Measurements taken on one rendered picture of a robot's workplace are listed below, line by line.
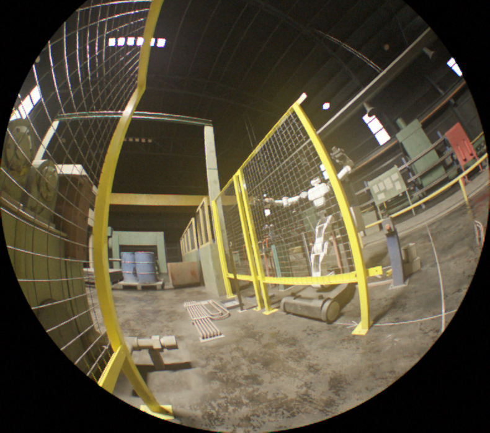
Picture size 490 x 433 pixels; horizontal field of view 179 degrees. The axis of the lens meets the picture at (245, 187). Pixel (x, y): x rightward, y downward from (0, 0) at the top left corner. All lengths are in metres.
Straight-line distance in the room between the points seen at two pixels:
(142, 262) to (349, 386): 4.56
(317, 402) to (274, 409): 0.17
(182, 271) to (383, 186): 7.46
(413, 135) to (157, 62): 14.55
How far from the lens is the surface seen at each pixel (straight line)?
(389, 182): 6.96
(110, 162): 0.77
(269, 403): 0.92
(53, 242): 1.15
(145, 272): 4.66
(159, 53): 10.83
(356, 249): 1.02
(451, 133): 7.50
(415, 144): 9.54
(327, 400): 0.89
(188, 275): 4.53
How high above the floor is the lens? 0.76
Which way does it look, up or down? 23 degrees up
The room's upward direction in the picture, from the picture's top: 12 degrees counter-clockwise
